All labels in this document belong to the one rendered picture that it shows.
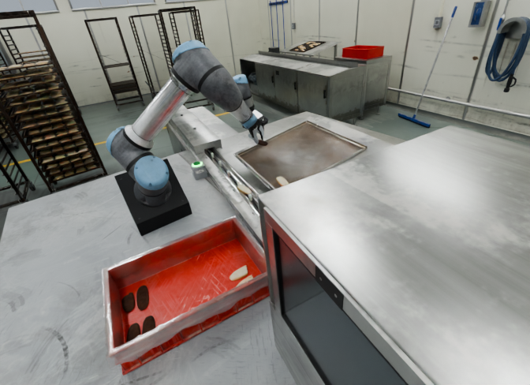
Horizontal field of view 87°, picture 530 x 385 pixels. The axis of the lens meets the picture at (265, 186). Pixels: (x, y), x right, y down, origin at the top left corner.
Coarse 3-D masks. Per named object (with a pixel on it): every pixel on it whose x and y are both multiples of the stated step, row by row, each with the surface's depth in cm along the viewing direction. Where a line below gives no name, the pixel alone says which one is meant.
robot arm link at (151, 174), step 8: (136, 160) 101; (144, 160) 100; (152, 160) 101; (160, 160) 103; (128, 168) 102; (136, 168) 99; (144, 168) 100; (152, 168) 101; (160, 168) 102; (136, 176) 98; (144, 176) 99; (152, 176) 100; (160, 176) 101; (168, 176) 106; (144, 184) 99; (152, 184) 100; (160, 184) 102; (144, 192) 108; (152, 192) 107; (160, 192) 110
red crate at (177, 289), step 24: (192, 264) 100; (216, 264) 99; (240, 264) 98; (168, 288) 92; (192, 288) 91; (216, 288) 91; (264, 288) 84; (144, 312) 85; (168, 312) 85; (192, 336) 77; (144, 360) 72
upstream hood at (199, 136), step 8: (184, 112) 236; (176, 120) 219; (184, 120) 217; (192, 120) 215; (176, 128) 217; (184, 128) 201; (192, 128) 199; (200, 128) 197; (208, 128) 196; (184, 136) 194; (192, 136) 184; (200, 136) 183; (208, 136) 181; (216, 136) 180; (192, 144) 172; (200, 144) 172; (208, 144) 174; (216, 144) 177; (200, 152) 174
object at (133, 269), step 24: (192, 240) 100; (216, 240) 105; (240, 240) 104; (120, 264) 90; (144, 264) 94; (168, 264) 99; (264, 264) 87; (120, 288) 94; (240, 288) 78; (120, 312) 84; (192, 312) 73; (216, 312) 76; (120, 336) 74; (144, 336) 68; (168, 336) 71; (120, 360) 66
